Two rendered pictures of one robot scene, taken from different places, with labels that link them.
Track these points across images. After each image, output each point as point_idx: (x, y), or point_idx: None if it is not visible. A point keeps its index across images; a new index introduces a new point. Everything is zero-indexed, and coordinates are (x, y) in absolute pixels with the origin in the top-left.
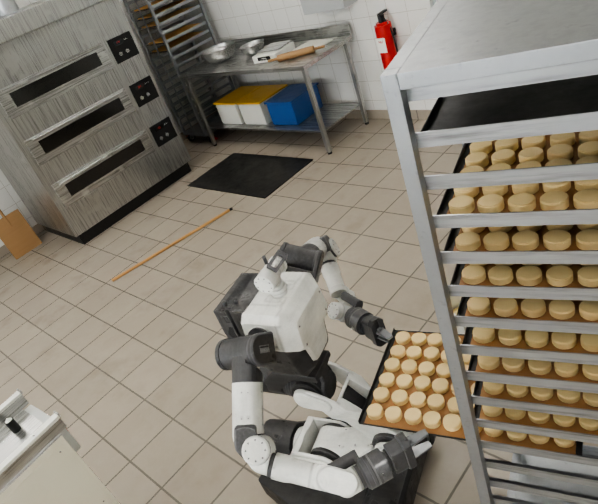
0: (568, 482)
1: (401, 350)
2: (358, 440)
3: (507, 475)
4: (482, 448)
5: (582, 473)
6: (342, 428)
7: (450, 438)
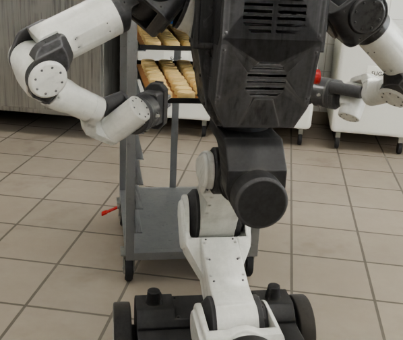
0: (154, 229)
1: (186, 90)
2: (229, 256)
3: (137, 295)
4: (109, 314)
5: (141, 224)
6: (213, 287)
7: (102, 338)
